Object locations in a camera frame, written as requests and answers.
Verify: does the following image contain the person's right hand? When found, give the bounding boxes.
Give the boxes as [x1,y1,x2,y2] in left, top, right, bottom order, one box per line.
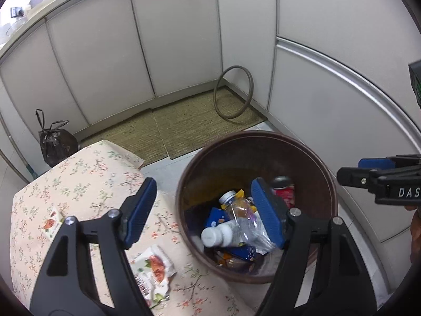
[405,205,421,264]

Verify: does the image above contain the black garbage bag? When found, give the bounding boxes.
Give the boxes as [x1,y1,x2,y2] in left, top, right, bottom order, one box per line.
[36,109,79,168]

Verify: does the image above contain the blue cardboard box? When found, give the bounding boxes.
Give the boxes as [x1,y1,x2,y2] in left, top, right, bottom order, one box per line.
[207,207,258,261]

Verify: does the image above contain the red can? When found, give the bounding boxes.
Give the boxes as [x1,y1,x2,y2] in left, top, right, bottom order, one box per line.
[270,175,295,209]

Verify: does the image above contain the brown round bin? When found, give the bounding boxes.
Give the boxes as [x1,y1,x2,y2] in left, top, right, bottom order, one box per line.
[175,131,339,284]

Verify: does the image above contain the woven straw floor mat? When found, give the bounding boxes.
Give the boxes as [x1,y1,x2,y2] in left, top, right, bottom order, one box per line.
[153,87,268,161]
[77,109,170,168]

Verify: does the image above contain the white cabinet with silver rail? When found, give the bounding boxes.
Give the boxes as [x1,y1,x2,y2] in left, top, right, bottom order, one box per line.
[266,0,421,303]

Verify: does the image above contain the white plastic bottle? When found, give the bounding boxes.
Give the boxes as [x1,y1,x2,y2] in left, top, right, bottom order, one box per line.
[201,220,244,247]

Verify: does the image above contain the blue-handled mop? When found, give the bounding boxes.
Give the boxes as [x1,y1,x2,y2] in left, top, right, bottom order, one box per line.
[0,112,37,176]

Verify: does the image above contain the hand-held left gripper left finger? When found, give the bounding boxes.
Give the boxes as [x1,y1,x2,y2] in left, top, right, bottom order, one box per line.
[30,177,158,316]

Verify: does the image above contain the white kitchen cabinets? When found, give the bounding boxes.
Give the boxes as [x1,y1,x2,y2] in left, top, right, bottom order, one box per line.
[0,0,277,175]

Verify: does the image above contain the table with floral tablecloth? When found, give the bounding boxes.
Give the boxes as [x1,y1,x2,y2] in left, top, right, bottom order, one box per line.
[10,140,255,316]

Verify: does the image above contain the brown ring hoop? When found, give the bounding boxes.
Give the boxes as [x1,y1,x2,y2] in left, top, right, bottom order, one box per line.
[213,65,254,121]

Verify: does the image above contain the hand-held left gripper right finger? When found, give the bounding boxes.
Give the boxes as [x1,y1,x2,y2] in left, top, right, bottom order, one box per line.
[250,177,377,316]

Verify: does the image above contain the yellow packet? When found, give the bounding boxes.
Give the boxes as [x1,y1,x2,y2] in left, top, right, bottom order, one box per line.
[235,189,259,216]

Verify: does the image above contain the crumpled tomato-print snack wrapper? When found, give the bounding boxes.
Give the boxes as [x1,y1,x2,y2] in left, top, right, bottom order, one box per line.
[130,244,177,309]

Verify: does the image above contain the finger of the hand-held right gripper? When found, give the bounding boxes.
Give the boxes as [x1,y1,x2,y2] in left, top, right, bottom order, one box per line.
[337,166,421,206]
[358,154,421,169]

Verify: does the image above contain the small white red-print packet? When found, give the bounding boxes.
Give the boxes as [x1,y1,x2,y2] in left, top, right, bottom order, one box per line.
[42,205,65,241]

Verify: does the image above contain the clear plastic bottle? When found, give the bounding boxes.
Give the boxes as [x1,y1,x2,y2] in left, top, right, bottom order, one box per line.
[219,190,277,255]

